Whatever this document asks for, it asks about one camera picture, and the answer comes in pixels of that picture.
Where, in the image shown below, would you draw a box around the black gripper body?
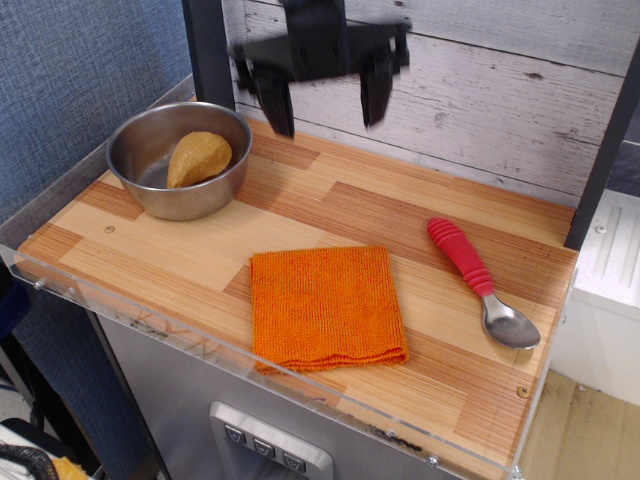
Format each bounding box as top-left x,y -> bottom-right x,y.
229,1 -> 411,93

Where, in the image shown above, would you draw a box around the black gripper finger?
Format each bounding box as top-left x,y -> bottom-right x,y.
360,65 -> 394,127
254,76 -> 295,138

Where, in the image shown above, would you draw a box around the orange cloth napkin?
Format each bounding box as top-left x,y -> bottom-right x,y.
250,246 -> 409,375

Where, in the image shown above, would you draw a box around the tan pear shaped toy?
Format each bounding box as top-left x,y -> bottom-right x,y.
167,132 -> 232,189

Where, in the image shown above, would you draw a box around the stainless steel bowl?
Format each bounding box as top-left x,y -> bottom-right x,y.
106,102 -> 252,221

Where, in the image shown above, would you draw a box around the stainless steel cabinet front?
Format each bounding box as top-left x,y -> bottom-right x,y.
99,317 -> 450,479

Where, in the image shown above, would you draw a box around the clear acrylic edge guard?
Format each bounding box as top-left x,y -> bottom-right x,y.
2,240 -> 576,479

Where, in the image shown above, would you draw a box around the white ridged appliance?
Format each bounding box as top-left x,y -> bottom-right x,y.
551,190 -> 639,405

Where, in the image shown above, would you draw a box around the silver button control panel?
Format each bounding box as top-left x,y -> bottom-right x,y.
209,401 -> 334,479

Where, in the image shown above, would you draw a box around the black vertical frame post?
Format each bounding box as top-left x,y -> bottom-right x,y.
181,0 -> 235,110

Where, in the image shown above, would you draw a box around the red handled metal spoon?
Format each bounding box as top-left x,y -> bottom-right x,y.
427,218 -> 541,350

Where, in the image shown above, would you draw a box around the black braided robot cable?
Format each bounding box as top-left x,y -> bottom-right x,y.
0,443 -> 59,480

